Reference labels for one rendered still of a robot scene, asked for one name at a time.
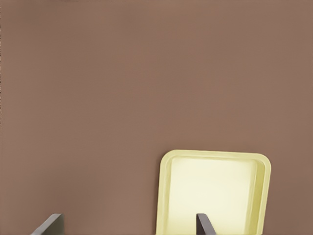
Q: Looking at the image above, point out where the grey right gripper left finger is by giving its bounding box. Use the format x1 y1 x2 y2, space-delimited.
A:
30 213 65 235

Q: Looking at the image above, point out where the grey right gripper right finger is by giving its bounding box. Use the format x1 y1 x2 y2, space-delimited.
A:
196 213 217 235

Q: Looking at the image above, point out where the pale yellow rectangular tray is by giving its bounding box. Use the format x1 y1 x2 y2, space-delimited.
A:
155 149 272 235

